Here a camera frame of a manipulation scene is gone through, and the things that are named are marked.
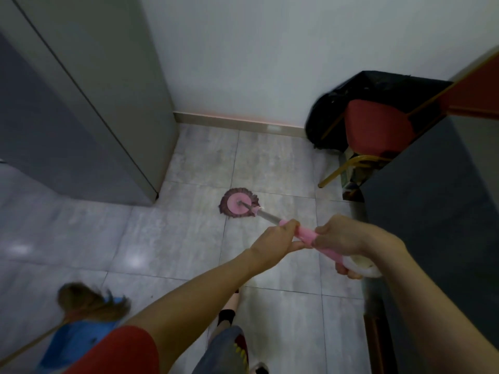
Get person's left forearm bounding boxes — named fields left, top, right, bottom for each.
left=124, top=249, right=270, bottom=374

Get grey refrigerator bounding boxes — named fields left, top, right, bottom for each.
left=0, top=0, right=179, bottom=208

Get person's left black sock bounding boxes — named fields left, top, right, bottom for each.
left=217, top=307, right=237, bottom=327

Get red chair gold frame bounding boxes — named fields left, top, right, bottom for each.
left=318, top=50, right=499, bottom=190

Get patched blue jeans shorts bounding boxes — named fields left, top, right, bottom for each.
left=193, top=325, right=250, bottom=374

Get person's right hand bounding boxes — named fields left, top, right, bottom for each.
left=311, top=215, right=407, bottom=280

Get person's left hand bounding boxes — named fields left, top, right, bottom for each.
left=247, top=219, right=309, bottom=275

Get dark grey furniture block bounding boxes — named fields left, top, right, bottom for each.
left=360, top=116, right=499, bottom=374

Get black bag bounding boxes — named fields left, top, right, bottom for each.
left=305, top=70, right=455, bottom=152

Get straw broom wooden handle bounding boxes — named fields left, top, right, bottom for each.
left=0, top=282, right=132, bottom=369

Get pink spin mop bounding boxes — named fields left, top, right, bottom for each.
left=218, top=187, right=382, bottom=279

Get person's right forearm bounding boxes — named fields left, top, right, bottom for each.
left=366, top=237, right=499, bottom=374

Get blue plastic dustpan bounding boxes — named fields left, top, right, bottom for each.
left=35, top=296, right=127, bottom=374

